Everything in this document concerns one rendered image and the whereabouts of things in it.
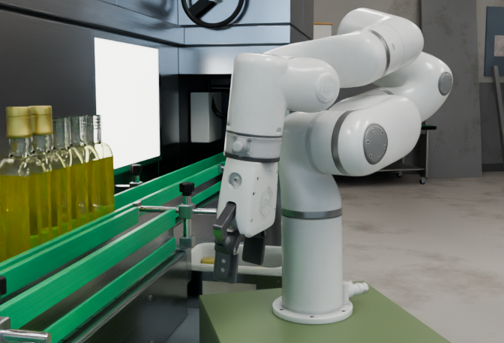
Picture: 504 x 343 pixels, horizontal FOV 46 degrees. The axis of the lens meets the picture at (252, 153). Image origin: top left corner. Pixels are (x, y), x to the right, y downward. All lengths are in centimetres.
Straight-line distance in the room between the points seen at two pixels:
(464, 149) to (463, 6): 197
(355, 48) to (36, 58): 60
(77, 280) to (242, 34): 132
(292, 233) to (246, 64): 28
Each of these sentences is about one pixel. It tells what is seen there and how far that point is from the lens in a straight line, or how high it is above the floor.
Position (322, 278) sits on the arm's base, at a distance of 92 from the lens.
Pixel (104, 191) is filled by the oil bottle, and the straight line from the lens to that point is 111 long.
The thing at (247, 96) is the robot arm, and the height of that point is 118.
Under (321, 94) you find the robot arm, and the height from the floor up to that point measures 118.
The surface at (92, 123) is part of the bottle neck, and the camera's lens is 112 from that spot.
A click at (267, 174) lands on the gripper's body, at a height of 108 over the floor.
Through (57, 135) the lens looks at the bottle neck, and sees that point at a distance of 102.
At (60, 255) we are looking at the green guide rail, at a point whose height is 95.
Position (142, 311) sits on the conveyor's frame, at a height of 84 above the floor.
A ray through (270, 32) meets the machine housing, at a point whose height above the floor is 137.
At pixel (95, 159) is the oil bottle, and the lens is 108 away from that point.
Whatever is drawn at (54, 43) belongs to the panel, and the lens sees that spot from 126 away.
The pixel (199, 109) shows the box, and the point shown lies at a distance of 214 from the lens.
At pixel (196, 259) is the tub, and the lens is 133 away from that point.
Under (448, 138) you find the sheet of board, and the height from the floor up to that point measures 54.
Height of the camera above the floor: 119
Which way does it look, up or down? 6 degrees down
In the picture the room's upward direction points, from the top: straight up
